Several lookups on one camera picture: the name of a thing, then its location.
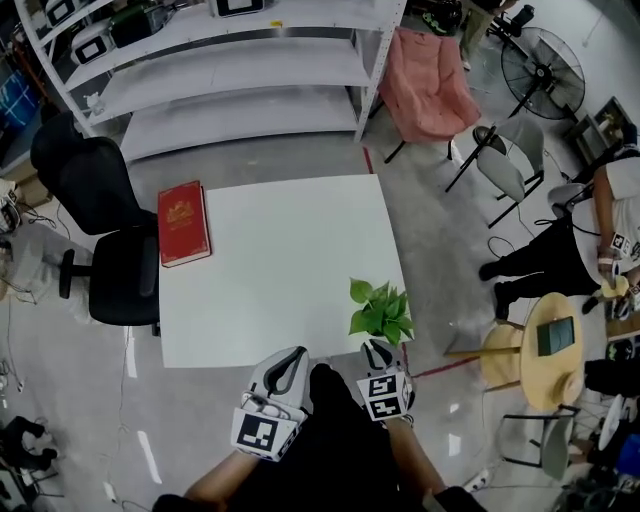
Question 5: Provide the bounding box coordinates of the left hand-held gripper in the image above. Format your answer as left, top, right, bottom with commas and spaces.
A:
230, 345, 309, 461

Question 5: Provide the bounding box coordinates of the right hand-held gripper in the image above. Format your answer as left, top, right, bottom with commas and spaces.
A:
356, 339, 415, 423

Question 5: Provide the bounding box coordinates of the green potted plant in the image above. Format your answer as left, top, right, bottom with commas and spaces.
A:
348, 277, 416, 349

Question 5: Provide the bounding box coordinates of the person's left forearm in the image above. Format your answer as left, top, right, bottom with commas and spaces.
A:
184, 449, 261, 504

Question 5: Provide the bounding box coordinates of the person's right forearm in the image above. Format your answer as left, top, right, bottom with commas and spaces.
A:
387, 417, 449, 501

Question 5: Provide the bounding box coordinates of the person's black clothing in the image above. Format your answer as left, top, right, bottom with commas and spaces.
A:
152, 362, 489, 512

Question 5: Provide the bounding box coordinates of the light wooden stool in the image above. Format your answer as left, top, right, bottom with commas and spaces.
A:
443, 322, 526, 392

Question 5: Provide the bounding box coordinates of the white extension socket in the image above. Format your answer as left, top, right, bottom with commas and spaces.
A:
462, 467, 489, 494

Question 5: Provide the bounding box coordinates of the round wooden side table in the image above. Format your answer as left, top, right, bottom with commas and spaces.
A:
519, 292, 585, 412

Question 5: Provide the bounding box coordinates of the dark green box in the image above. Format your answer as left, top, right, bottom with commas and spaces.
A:
535, 315, 576, 357

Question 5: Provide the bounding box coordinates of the red hardcover book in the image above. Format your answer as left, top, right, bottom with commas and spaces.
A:
157, 179, 213, 269

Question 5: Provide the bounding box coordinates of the black office chair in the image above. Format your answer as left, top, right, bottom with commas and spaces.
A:
29, 110, 162, 337

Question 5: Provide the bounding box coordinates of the grey padded chair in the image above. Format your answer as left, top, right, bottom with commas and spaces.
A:
502, 404, 581, 481

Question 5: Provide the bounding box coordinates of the grey folding chair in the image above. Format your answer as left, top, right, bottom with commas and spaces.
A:
547, 182, 599, 236
444, 115, 546, 230

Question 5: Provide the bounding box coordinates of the white round disc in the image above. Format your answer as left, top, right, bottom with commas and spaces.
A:
597, 394, 625, 449

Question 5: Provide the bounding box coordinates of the pink folding armchair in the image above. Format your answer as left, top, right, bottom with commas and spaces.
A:
377, 27, 482, 165

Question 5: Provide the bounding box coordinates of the white metal shelving unit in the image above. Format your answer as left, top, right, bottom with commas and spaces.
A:
13, 0, 409, 164

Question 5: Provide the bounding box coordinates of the grey open box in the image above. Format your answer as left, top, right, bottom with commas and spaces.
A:
564, 96, 639, 166

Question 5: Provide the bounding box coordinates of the black standing fan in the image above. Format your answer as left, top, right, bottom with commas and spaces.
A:
500, 27, 586, 121

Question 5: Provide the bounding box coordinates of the dark green appliance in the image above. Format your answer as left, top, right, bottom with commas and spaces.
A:
109, 4, 169, 49

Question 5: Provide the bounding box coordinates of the blue wrapped bundle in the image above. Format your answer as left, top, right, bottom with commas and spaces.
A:
0, 69, 41, 131

